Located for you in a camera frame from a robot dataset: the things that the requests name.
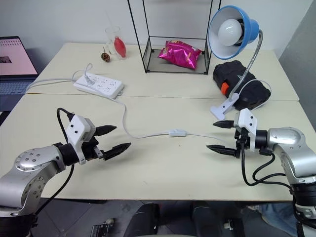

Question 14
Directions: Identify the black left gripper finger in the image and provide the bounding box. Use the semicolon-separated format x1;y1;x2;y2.
103;142;132;161
95;125;118;137

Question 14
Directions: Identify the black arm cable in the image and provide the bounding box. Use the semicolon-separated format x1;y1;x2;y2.
240;147;292;187
34;107;75;218

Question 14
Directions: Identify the blue clip-on desk lamp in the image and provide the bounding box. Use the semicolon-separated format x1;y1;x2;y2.
206;5;264;120

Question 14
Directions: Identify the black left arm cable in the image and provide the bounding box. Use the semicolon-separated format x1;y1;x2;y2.
34;107;75;218

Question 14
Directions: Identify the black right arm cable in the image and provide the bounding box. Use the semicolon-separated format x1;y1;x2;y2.
240;147;292;187

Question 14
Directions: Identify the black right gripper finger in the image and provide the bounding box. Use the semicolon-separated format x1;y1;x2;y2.
213;119;235;128
206;144;237;157

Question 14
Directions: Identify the black tool case orange latch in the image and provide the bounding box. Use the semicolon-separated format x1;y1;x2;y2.
212;59;272;111

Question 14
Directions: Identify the red bulb-shaped object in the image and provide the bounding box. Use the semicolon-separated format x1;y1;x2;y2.
114;35;127;59

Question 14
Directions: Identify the black wire frame rack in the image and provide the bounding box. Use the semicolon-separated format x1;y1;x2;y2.
127;0;222;75

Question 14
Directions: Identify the clear drinking glass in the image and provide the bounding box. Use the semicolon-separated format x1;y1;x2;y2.
105;25;129;60

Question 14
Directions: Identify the dark rounded shape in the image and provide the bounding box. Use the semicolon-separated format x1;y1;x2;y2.
192;201;249;237
126;202;161;237

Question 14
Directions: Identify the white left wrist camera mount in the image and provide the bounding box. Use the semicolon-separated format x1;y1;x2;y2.
66;115;96;165

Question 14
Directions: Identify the white cable with switch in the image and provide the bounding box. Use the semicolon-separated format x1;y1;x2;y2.
72;63;273;140

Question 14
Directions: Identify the black labelled plate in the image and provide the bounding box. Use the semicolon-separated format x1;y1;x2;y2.
90;218;115;237

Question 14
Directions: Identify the open laptop pink screen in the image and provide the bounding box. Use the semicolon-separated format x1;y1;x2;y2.
0;36;40;112

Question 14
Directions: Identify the white light bulb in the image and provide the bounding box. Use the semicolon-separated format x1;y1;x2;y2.
217;19;244;47

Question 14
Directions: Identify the brown pine cone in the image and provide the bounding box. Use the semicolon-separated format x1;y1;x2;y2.
101;46;112;63

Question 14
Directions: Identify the blue denim cloth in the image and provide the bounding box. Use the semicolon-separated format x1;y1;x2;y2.
257;202;295;223

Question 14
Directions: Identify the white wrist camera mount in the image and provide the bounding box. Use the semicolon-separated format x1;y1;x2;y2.
233;108;259;152
66;115;96;165

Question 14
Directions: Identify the pink foil snack bag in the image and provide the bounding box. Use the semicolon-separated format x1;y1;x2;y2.
158;39;203;71

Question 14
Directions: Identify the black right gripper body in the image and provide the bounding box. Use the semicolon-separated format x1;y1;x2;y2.
234;126;249;159

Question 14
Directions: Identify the white power strip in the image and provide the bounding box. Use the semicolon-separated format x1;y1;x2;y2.
73;73;125;100

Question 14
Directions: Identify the white power strip cable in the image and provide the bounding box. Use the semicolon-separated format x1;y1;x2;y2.
26;78;78;92

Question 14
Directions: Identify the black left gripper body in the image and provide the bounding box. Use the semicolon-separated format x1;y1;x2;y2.
82;136;106;161

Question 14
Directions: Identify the white inline cord switch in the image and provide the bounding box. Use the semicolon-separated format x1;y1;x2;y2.
169;128;187;137

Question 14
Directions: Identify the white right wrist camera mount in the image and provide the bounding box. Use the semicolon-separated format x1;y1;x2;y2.
233;108;259;152

